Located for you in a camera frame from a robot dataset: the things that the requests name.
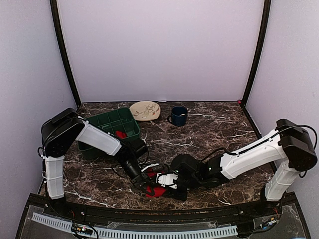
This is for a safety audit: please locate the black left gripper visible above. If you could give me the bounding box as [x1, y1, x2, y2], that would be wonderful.
[118, 158, 154, 196]

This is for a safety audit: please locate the red sock with white pattern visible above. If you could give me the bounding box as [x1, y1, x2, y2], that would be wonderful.
[115, 131, 127, 140]

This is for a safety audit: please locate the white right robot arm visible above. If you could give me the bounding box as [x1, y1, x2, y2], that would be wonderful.
[160, 119, 318, 216]

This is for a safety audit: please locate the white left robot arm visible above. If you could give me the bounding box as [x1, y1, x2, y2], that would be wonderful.
[37, 108, 154, 217]

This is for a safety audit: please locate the dark blue enamel mug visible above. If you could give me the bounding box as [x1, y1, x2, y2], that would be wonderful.
[167, 106, 188, 127]

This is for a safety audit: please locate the green plastic divided crate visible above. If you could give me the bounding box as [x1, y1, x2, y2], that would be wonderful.
[78, 107, 140, 160]

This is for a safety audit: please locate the left circuit board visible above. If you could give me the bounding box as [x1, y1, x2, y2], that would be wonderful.
[71, 223, 93, 236]

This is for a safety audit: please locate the circuit board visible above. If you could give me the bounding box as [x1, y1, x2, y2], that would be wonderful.
[71, 223, 93, 236]
[260, 218, 278, 228]

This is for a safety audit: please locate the beige floral ceramic plate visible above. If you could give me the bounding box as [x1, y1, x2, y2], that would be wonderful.
[129, 101, 161, 122]

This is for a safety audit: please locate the right circuit board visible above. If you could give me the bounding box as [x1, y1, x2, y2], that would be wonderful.
[260, 218, 278, 228]

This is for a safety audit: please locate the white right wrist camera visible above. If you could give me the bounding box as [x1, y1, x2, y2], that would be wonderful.
[155, 173, 179, 189]

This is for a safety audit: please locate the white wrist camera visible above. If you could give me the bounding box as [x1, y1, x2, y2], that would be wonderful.
[155, 173, 179, 189]
[141, 163, 159, 172]

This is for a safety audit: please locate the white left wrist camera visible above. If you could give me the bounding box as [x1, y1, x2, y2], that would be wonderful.
[141, 163, 159, 172]

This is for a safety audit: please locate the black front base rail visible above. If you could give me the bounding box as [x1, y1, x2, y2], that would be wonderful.
[14, 191, 312, 239]

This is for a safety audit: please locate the white slotted cable duct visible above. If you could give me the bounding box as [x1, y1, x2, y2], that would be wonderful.
[31, 213, 238, 239]

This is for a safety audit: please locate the black right frame post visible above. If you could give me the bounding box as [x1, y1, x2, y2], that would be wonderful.
[241, 0, 272, 108]

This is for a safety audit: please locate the black frame post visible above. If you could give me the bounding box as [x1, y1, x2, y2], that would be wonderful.
[49, 0, 82, 107]
[241, 0, 272, 108]

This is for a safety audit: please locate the black left frame post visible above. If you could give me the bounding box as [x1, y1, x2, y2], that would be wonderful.
[49, 0, 82, 107]

